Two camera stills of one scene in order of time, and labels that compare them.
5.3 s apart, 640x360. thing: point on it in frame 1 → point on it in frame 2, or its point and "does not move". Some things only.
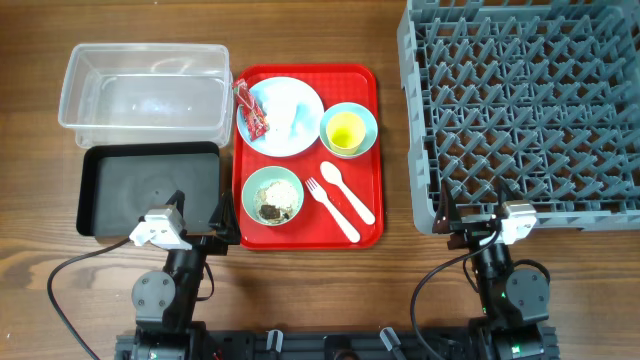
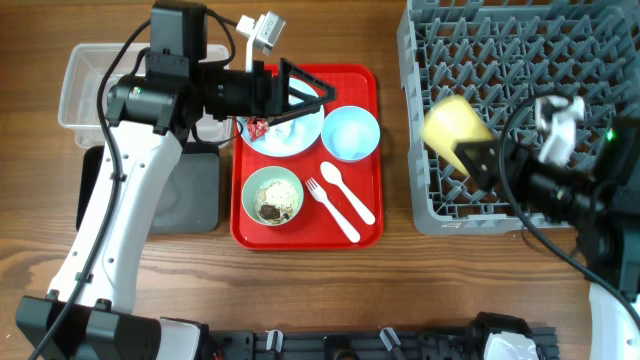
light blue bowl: [348, 130] does not move
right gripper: [469, 232] → [492, 160]
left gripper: [230, 232] → [271, 90]
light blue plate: [295, 115] does not move
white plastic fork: [319, 193] does not move
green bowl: [272, 195] does not move
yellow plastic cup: [345, 132] → [451, 120]
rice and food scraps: [276, 202] does not move
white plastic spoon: [333, 176] does not move
